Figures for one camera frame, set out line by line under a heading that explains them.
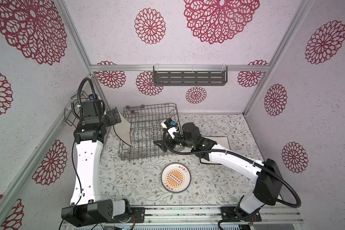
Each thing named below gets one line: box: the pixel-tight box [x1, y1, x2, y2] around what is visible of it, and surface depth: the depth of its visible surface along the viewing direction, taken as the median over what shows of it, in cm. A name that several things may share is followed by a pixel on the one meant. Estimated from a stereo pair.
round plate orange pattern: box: [161, 162, 192, 194], surface depth 85 cm
